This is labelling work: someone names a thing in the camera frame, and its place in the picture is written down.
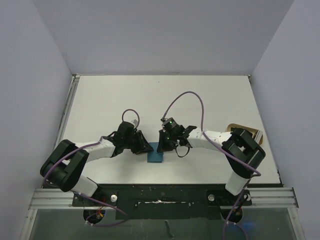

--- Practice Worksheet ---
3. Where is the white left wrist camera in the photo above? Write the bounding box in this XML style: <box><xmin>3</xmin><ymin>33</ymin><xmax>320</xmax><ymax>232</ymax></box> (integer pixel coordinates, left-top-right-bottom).
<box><xmin>130</xmin><ymin>119</ymin><xmax>139</xmax><ymax>126</ymax></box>

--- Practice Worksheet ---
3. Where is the aluminium rail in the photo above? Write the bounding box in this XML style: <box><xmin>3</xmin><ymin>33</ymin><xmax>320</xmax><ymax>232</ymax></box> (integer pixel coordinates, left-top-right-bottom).
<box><xmin>20</xmin><ymin>187</ymin><xmax>305</xmax><ymax>240</ymax></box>
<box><xmin>54</xmin><ymin>74</ymin><xmax>80</xmax><ymax>149</ymax></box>

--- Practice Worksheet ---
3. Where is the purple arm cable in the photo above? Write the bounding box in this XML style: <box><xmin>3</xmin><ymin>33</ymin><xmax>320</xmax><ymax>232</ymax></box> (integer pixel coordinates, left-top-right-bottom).
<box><xmin>162</xmin><ymin>92</ymin><xmax>262</xmax><ymax>240</ymax></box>
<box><xmin>42</xmin><ymin>109</ymin><xmax>130</xmax><ymax>228</ymax></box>

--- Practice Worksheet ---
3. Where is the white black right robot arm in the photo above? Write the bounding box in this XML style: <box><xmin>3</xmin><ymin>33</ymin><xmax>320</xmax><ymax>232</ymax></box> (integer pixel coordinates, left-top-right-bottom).
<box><xmin>157</xmin><ymin>117</ymin><xmax>266</xmax><ymax>205</ymax></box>

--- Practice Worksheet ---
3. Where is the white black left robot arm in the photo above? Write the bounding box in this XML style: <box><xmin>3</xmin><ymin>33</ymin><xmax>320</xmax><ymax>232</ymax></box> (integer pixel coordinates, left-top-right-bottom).
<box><xmin>40</xmin><ymin>121</ymin><xmax>153</xmax><ymax>206</ymax></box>

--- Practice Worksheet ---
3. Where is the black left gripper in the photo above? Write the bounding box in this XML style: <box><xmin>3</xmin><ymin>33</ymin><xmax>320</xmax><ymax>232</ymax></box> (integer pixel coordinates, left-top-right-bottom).
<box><xmin>123</xmin><ymin>130</ymin><xmax>153</xmax><ymax>155</ymax></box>

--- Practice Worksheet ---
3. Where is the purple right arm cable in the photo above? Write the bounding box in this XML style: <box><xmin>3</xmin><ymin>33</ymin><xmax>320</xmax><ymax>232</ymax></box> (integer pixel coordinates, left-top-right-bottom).
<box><xmin>162</xmin><ymin>92</ymin><xmax>262</xmax><ymax>240</ymax></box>

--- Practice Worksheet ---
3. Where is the stack of credit cards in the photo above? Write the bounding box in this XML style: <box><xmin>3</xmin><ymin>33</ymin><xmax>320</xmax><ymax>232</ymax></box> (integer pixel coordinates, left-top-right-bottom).
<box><xmin>254</xmin><ymin>130</ymin><xmax>263</xmax><ymax>145</ymax></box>

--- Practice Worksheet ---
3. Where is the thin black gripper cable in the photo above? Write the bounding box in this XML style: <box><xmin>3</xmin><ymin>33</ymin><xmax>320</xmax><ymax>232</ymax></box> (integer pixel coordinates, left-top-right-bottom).
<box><xmin>175</xmin><ymin>144</ymin><xmax>191</xmax><ymax>158</ymax></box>

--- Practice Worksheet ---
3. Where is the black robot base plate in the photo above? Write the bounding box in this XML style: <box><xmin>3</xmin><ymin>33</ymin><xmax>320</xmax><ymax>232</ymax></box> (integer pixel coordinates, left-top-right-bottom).
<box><xmin>41</xmin><ymin>183</ymin><xmax>252</xmax><ymax>221</ymax></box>

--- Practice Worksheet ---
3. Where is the aluminium front rail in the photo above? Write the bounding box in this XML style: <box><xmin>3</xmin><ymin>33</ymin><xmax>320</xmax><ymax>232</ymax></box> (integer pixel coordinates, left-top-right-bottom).
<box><xmin>20</xmin><ymin>187</ymin><xmax>305</xmax><ymax>240</ymax></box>

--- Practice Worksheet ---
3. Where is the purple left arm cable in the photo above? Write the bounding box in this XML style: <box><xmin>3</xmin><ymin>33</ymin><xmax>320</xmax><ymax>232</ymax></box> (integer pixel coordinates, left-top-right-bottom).
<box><xmin>42</xmin><ymin>109</ymin><xmax>130</xmax><ymax>228</ymax></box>

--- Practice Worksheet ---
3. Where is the beige oval card tray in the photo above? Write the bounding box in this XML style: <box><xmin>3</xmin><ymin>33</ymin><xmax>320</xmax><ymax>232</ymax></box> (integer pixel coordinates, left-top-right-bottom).
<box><xmin>226</xmin><ymin>123</ymin><xmax>263</xmax><ymax>139</ymax></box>

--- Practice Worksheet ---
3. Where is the aluminium left side rail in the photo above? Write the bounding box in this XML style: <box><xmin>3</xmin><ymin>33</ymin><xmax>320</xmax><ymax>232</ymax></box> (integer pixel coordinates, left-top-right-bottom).
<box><xmin>54</xmin><ymin>74</ymin><xmax>80</xmax><ymax>149</ymax></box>

